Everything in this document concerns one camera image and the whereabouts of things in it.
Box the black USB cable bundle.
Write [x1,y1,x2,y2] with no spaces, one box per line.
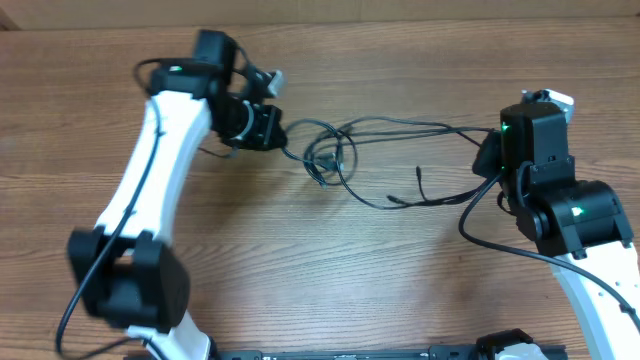
[280,115,496,210]

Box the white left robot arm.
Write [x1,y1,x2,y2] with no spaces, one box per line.
[67,30,287,359]

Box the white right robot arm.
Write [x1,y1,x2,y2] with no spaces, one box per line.
[475,102,639,359]

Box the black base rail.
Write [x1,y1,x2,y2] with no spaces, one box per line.
[215,328,569,360]

